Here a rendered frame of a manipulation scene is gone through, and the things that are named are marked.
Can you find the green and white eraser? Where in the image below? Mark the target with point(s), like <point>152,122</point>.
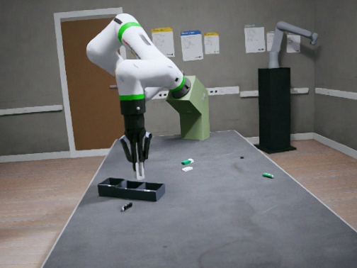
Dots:
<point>187,162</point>

